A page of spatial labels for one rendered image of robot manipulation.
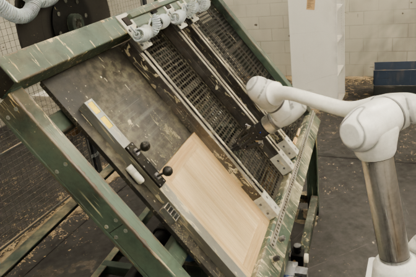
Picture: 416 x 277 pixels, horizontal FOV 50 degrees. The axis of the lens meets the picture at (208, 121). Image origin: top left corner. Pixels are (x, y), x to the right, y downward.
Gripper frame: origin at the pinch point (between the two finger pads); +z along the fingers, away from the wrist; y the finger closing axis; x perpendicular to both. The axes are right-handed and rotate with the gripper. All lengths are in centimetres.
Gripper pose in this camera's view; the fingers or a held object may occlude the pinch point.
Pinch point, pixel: (234, 148)
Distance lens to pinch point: 216.1
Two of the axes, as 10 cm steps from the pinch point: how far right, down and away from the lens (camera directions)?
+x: -3.2, 3.8, -8.7
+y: -6.4, -7.6, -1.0
